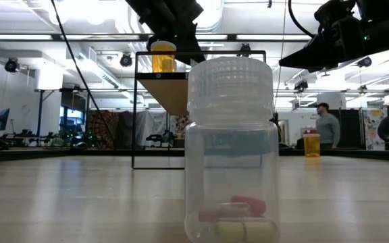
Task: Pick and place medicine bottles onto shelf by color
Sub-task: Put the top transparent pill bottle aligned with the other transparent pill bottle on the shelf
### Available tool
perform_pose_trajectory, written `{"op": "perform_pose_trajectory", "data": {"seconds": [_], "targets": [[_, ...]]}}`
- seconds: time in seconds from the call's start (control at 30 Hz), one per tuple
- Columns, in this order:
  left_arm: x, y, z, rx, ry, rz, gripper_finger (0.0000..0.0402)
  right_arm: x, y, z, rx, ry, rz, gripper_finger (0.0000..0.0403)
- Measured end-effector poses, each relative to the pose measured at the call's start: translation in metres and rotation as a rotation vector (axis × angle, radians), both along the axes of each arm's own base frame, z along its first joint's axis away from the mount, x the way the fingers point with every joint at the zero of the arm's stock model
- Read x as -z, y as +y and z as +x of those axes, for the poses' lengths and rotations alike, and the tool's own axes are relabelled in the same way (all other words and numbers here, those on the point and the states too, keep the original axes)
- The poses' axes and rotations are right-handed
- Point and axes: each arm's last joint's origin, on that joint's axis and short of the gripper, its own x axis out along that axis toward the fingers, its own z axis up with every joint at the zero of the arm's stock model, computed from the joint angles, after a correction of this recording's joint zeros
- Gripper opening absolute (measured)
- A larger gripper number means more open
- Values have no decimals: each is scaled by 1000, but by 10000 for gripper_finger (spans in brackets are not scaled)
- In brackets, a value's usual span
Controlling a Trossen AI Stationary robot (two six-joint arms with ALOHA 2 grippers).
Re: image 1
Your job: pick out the brown patterned tapestry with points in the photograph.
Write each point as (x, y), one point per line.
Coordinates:
(182, 125)

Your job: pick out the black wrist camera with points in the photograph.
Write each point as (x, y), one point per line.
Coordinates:
(333, 11)
(192, 10)

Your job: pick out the tilted blue monitor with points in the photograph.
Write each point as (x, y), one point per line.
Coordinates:
(2, 119)

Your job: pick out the black ceiling spotlight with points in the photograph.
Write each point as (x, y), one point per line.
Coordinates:
(126, 60)
(364, 61)
(12, 65)
(245, 48)
(301, 85)

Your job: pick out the wooden shelf black metal frame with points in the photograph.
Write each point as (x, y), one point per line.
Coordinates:
(167, 94)

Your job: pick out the clear plastic pill bottle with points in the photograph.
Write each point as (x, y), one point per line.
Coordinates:
(231, 152)

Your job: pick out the black overhead light bar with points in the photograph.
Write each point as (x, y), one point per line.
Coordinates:
(231, 37)

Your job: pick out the blue lit monitor screen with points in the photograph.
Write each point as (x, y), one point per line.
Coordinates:
(70, 114)

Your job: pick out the black metal gantry frame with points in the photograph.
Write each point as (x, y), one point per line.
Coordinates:
(40, 108)

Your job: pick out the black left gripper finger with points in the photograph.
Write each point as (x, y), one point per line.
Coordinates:
(192, 47)
(181, 50)

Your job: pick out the white ceiling air duct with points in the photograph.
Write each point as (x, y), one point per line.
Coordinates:
(213, 17)

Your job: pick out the yellow capsule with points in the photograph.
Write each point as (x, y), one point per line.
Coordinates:
(245, 232)

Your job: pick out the black aluminium table frame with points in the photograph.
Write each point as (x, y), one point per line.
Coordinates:
(63, 153)

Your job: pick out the red and clear capsule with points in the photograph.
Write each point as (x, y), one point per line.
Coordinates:
(225, 212)

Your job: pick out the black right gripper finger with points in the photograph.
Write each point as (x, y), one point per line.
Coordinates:
(312, 54)
(324, 68)

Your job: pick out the floral fabric panel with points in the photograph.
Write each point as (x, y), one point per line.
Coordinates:
(371, 128)

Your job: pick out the small amber pill bottle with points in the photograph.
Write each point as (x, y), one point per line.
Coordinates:
(311, 146)

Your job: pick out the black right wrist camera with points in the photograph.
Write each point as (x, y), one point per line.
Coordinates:
(333, 11)

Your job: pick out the person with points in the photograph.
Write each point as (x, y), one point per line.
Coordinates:
(329, 128)

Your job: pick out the grey cloth cover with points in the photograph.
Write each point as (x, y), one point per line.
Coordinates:
(149, 130)

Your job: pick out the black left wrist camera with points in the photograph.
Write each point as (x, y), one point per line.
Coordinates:
(192, 10)

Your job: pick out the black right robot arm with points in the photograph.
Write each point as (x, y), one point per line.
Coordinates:
(387, 33)

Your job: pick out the black partition panel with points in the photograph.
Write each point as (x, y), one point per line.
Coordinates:
(350, 128)

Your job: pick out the mandala pattern tapestry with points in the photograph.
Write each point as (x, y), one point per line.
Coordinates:
(105, 128)

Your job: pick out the large amber pill bottle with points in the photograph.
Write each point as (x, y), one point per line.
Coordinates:
(163, 59)

